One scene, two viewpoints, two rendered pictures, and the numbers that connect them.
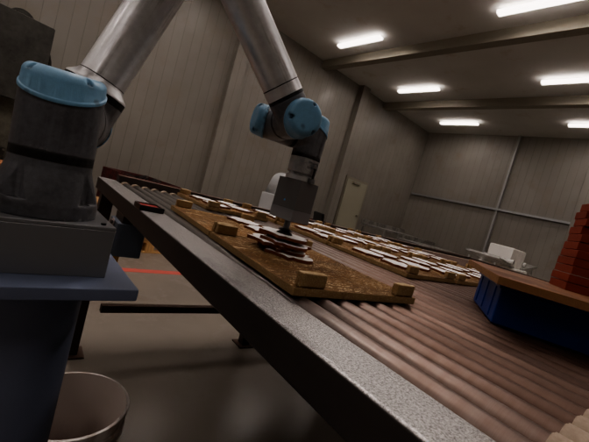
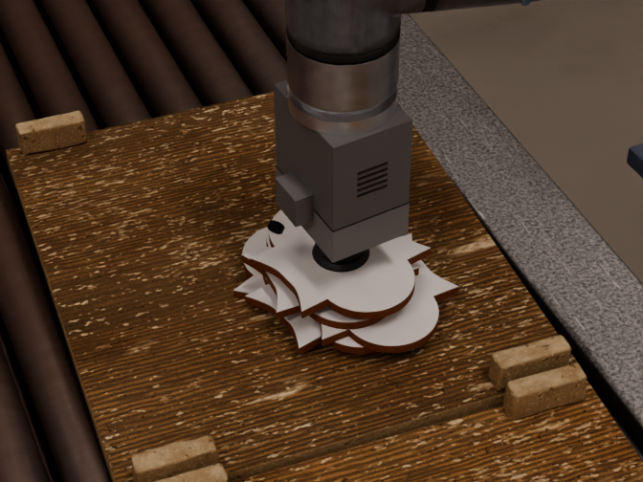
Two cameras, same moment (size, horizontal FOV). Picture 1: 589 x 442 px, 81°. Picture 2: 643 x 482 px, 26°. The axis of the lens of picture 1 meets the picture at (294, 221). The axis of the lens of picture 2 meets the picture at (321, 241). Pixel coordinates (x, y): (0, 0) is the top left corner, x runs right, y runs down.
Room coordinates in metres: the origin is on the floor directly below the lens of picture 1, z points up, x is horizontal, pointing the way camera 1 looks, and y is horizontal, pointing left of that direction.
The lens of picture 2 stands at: (1.64, 0.20, 1.70)
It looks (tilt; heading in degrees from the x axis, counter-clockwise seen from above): 42 degrees down; 195
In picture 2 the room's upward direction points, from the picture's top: straight up
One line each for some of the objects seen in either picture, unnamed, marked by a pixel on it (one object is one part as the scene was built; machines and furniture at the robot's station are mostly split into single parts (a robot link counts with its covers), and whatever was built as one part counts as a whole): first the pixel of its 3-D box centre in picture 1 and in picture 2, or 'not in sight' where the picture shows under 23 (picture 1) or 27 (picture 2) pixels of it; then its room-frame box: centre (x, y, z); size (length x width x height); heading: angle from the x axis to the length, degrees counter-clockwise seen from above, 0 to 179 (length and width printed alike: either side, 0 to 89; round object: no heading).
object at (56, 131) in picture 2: (402, 289); (52, 133); (0.77, -0.28, 0.95); 0.06 x 0.02 x 0.03; 126
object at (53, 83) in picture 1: (61, 110); not in sight; (0.57, 0.41, 1.12); 0.13 x 0.12 x 0.14; 25
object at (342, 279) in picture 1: (304, 265); (270, 257); (0.85, -0.05, 0.93); 0.41 x 0.35 x 0.02; 36
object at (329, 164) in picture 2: (298, 198); (325, 156); (0.90, 0.01, 1.08); 0.10 x 0.09 x 0.16; 135
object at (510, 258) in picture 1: (498, 278); not in sight; (6.73, -4.11, 0.63); 2.64 x 0.66 x 1.26; 133
